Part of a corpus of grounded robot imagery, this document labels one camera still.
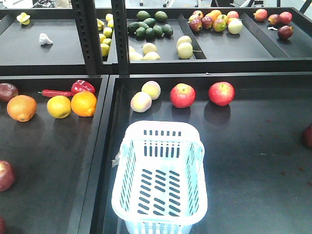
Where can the light blue plastic basket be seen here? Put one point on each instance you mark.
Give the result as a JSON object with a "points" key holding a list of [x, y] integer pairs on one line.
{"points": [[160, 181]]}

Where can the pale peach fruit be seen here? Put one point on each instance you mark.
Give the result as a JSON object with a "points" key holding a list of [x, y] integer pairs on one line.
{"points": [[141, 102], [152, 88]]}

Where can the red apple beside peach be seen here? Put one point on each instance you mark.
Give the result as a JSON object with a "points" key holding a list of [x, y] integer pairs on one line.
{"points": [[182, 95]]}

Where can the red bell pepper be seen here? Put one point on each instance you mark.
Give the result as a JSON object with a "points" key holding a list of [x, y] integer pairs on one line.
{"points": [[82, 85]]}

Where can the black wooden produce stand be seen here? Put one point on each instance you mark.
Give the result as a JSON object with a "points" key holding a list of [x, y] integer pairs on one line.
{"points": [[258, 173]]}

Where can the yellow orange fruit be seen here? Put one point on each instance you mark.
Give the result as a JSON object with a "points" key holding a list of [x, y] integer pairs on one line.
{"points": [[59, 106]]}

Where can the red chili pepper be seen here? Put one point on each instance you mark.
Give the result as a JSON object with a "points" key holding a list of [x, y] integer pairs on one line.
{"points": [[53, 93]]}

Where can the white garlic bulb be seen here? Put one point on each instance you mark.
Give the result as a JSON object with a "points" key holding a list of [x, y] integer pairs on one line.
{"points": [[44, 39]]}

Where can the dark red apple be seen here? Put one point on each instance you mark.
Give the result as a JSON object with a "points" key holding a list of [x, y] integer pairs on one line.
{"points": [[8, 91]]}

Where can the yellow star fruit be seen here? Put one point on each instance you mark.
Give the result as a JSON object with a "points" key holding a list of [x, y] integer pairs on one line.
{"points": [[23, 18]]}

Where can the black upright rack post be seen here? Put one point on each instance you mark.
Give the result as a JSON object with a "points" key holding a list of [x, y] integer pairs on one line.
{"points": [[87, 27]]}

